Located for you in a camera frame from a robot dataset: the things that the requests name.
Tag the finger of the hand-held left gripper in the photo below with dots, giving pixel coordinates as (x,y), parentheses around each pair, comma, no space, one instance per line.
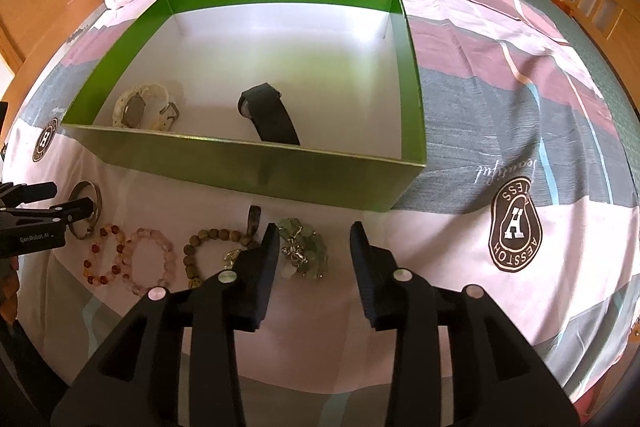
(65,209)
(30,192)

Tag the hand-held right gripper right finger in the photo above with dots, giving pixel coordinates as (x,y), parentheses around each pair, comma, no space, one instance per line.
(365,277)

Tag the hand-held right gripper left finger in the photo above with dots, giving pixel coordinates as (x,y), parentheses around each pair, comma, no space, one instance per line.
(265,277)

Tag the silver metal bangle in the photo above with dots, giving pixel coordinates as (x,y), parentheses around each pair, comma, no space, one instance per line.
(99,207)

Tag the black wristwatch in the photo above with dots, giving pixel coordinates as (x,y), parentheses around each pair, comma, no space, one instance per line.
(272,117)

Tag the green cardboard box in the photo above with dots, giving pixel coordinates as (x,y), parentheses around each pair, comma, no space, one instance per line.
(300,57)

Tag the person's left hand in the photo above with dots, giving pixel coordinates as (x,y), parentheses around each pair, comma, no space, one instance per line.
(7,292)

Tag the wooden footboard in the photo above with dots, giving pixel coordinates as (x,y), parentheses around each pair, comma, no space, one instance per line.
(600,7)

